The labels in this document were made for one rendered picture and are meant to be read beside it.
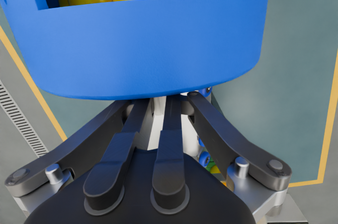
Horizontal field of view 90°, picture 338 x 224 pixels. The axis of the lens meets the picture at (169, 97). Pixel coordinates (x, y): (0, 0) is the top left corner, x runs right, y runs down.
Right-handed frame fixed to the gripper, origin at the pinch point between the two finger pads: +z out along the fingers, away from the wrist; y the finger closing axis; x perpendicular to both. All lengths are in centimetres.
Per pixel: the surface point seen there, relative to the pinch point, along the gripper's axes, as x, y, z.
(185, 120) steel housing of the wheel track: -19.1, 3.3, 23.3
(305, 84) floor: -48, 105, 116
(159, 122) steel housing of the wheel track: -19.2, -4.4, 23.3
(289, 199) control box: -41, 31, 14
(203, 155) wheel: -28.4, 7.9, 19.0
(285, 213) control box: -41, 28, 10
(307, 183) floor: -166, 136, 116
